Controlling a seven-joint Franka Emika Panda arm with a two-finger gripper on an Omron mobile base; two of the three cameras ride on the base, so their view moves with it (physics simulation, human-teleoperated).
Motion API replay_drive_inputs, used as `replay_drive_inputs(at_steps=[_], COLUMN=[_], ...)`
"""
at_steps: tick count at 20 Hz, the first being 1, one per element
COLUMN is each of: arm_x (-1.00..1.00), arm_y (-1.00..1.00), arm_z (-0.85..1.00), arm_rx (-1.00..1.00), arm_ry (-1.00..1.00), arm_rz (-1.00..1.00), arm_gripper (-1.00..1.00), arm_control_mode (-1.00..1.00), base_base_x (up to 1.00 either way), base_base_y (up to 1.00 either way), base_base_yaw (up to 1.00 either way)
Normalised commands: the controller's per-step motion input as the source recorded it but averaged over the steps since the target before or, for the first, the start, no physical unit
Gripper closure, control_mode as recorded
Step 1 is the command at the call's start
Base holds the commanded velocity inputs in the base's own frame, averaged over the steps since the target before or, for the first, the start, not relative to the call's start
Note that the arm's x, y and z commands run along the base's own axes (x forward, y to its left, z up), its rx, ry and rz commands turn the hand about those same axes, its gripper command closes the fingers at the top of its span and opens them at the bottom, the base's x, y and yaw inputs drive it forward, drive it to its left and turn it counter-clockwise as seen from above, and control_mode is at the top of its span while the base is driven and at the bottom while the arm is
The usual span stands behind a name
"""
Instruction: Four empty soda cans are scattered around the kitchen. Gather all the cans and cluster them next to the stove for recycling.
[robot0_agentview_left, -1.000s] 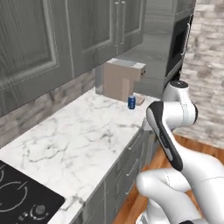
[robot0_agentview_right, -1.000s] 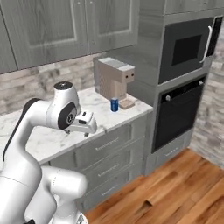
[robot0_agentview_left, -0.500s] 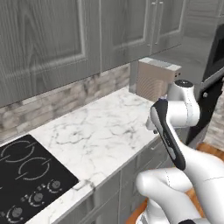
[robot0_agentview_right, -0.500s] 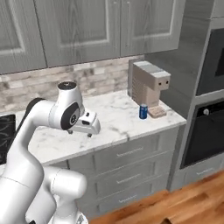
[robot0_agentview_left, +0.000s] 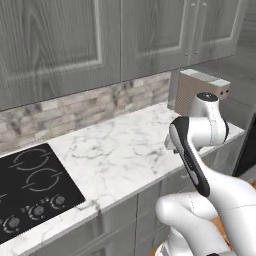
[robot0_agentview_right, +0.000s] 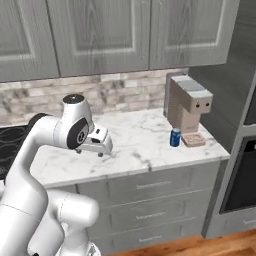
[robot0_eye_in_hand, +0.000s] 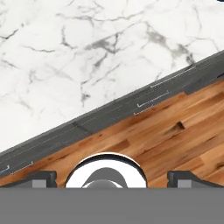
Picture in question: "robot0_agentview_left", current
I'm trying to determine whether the grey hob knob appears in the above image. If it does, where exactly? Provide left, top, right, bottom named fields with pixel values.
left=6, top=216, right=21, bottom=232
left=54, top=194, right=67, bottom=207
left=32, top=205, right=46, bottom=218

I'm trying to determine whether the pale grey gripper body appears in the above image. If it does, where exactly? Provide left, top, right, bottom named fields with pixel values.
left=164, top=127, right=181, bottom=155

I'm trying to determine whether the beige toaster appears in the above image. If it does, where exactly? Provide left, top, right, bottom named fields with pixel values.
left=167, top=68, right=232, bottom=117

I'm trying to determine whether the wide grey wall cupboard door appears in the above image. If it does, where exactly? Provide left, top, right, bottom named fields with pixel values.
left=0, top=0, right=122, bottom=113

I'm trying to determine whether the narrow grey drawer front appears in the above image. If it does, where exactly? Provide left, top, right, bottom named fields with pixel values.
left=136, top=181, right=163, bottom=217
left=135, top=209, right=165, bottom=246
left=134, top=231, right=171, bottom=256

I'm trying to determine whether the grey cupboard door handle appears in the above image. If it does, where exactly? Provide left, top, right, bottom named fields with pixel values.
left=200, top=1, right=208, bottom=56
left=190, top=1, right=198, bottom=57

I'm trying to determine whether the grey base cupboard front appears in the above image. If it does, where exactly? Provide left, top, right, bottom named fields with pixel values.
left=198, top=137, right=245, bottom=176

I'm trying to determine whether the black appliance door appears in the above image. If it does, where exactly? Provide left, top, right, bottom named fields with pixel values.
left=232, top=112, right=256, bottom=178

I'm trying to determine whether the black hob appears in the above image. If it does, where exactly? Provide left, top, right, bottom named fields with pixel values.
left=0, top=143, right=86, bottom=246

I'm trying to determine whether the grey base cupboard door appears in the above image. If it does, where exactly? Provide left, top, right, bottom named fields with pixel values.
left=71, top=222, right=138, bottom=256

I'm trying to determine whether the wide grey drawer front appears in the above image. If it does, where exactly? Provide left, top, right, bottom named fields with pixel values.
left=29, top=195, right=139, bottom=256

